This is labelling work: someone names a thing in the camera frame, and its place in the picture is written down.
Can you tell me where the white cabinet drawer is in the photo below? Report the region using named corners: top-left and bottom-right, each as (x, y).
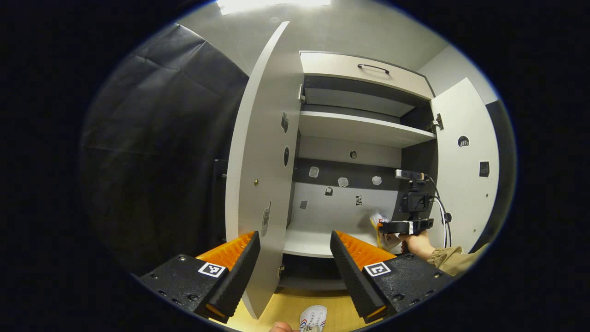
top-left (300, 51), bottom-right (436, 101)

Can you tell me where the white shoe cabinet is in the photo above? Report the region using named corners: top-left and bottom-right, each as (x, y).
top-left (225, 21), bottom-right (501, 320)

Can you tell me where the black and white cable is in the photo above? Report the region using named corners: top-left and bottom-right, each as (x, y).
top-left (425, 175), bottom-right (453, 249)

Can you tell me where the white cabinet door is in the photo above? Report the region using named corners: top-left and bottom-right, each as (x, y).
top-left (225, 21), bottom-right (305, 320)
top-left (429, 77), bottom-right (501, 254)

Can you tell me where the white shoe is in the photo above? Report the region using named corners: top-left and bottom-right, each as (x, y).
top-left (299, 305), bottom-right (328, 332)
top-left (370, 208), bottom-right (402, 250)

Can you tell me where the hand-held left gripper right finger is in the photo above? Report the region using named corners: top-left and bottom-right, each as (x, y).
top-left (330, 230), bottom-right (457, 324)

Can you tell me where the white cabinet shelf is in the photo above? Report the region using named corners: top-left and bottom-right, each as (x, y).
top-left (297, 111), bottom-right (437, 148)

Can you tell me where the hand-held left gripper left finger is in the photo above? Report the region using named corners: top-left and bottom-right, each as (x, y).
top-left (138, 231), bottom-right (261, 324)

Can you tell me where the ceiling light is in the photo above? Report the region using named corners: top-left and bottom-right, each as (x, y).
top-left (217, 0), bottom-right (331, 14)

